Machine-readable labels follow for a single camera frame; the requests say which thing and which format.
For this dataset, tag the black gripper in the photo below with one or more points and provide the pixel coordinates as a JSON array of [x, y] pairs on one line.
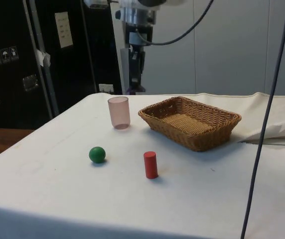
[[137, 56]]

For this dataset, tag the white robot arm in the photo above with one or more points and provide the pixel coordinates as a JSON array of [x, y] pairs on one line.
[[137, 16]]

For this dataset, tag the brown wicker basket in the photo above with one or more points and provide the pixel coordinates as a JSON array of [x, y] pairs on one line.
[[189, 124]]

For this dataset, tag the red cylinder block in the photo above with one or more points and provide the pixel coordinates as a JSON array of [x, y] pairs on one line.
[[150, 165]]

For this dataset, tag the see-through pink cup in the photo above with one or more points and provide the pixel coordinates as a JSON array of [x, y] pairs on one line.
[[118, 113]]

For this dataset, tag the green ball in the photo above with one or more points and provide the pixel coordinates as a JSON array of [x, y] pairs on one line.
[[97, 155]]

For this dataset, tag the black cabinet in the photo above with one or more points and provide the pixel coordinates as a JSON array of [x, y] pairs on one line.
[[8, 99]]

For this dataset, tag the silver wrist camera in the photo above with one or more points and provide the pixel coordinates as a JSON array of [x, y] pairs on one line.
[[136, 38]]

